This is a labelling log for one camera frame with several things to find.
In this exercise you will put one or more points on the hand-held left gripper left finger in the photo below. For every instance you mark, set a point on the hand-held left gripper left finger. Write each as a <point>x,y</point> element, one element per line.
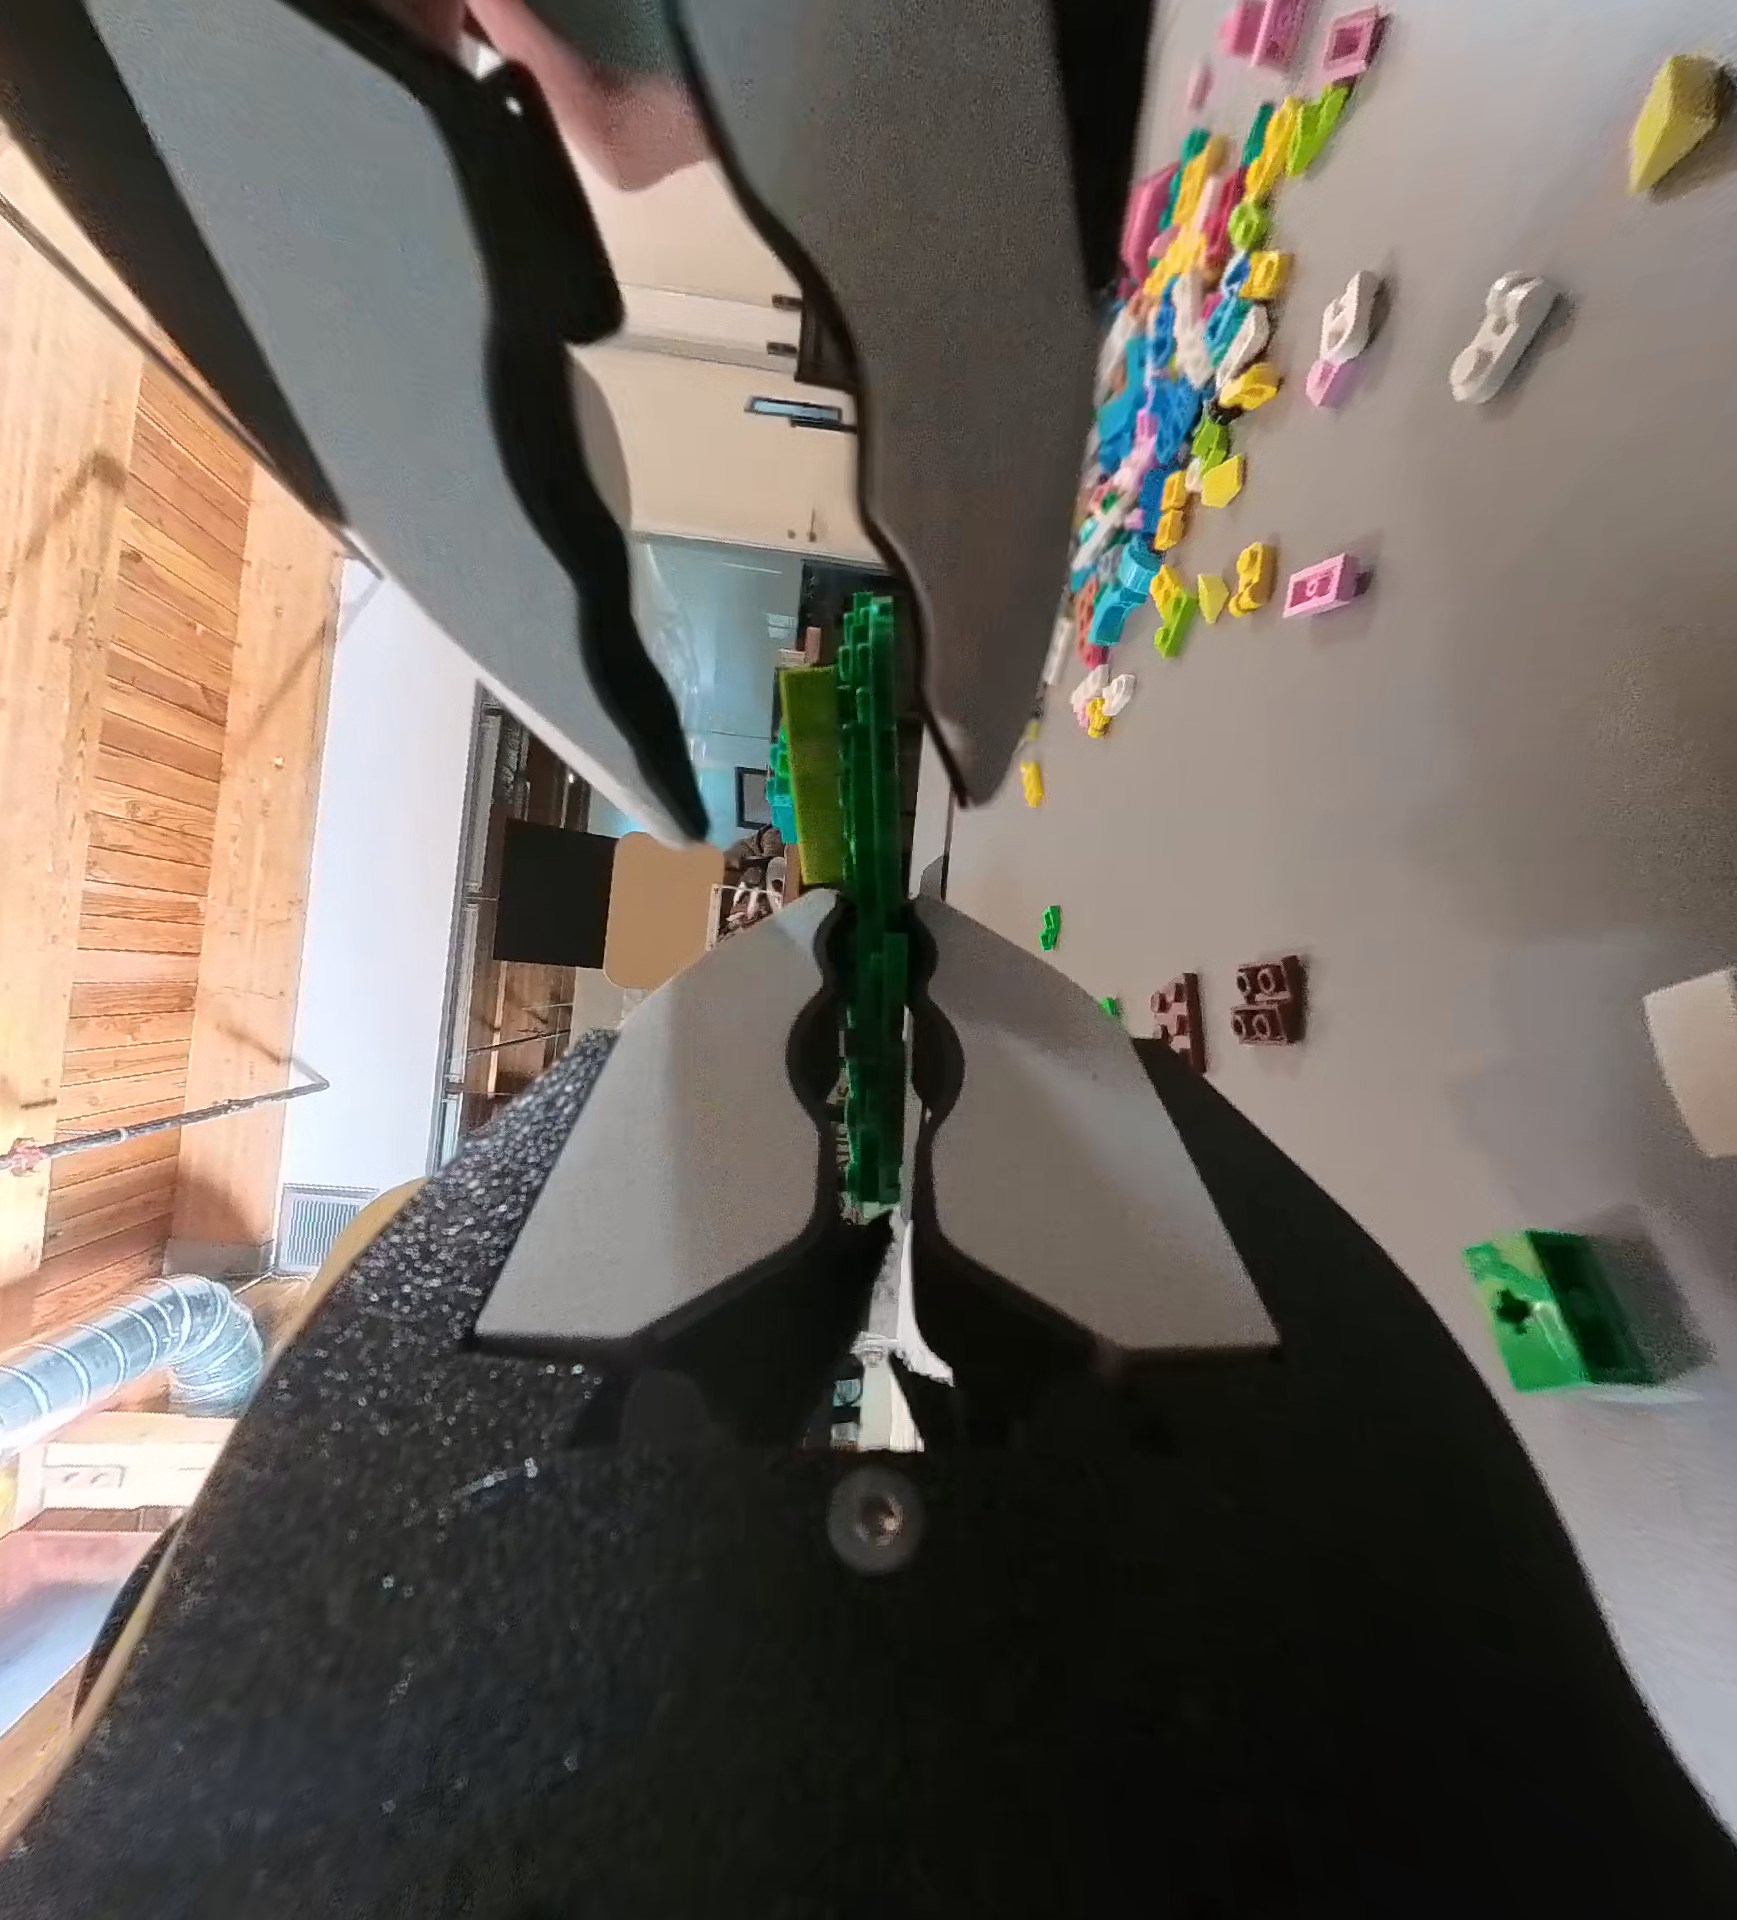
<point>686,1140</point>

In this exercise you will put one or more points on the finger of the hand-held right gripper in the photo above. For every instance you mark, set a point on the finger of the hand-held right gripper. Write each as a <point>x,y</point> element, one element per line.
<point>329,374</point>
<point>927,374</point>

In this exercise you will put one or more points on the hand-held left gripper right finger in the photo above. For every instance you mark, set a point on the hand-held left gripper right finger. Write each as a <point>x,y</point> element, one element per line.
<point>1071,1157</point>

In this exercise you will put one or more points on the green lego build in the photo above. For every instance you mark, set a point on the green lego build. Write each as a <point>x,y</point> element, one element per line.
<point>875,840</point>

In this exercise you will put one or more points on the brown square lego plate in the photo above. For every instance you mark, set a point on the brown square lego plate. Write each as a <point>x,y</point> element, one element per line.
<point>1180,1021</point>

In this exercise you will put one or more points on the dark brown lego plate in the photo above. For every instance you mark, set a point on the dark brown lego plate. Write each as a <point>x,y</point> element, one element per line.
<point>1270,999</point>

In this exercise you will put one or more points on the pile of colourful lego bricks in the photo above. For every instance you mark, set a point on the pile of colourful lego bricks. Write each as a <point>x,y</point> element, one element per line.
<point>1183,374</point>

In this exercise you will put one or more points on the yellow lego clip piece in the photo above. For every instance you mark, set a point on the yellow lego clip piece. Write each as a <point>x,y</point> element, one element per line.
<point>1031,781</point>

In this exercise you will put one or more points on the white rounded lego plate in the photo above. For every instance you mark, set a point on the white rounded lego plate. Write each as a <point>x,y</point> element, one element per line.
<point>1505,334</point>
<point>1347,320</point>

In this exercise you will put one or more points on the pink lego plate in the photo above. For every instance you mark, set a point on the pink lego plate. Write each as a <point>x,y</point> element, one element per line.
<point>1326,583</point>

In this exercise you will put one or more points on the green lego brick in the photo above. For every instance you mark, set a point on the green lego brick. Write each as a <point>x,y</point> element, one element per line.
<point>1556,1312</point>

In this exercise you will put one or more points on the white curved lego brick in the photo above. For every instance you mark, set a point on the white curved lego brick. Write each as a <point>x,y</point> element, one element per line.
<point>1732,1065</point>

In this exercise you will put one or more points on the yellow lego slope piece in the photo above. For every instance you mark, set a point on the yellow lego slope piece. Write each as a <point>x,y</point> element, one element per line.
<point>1679,122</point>

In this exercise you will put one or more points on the person's right hand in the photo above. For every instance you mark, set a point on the person's right hand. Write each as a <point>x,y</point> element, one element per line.
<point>614,107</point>

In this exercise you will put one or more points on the metal railing pipe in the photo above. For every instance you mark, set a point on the metal railing pipe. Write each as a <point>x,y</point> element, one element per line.
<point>134,1123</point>

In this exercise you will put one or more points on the white wall vent grille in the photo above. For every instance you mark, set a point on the white wall vent grille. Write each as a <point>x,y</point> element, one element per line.
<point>324,1225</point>

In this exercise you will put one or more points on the silver flexible air duct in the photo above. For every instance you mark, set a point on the silver flexible air duct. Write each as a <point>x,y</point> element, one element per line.
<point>59,1393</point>

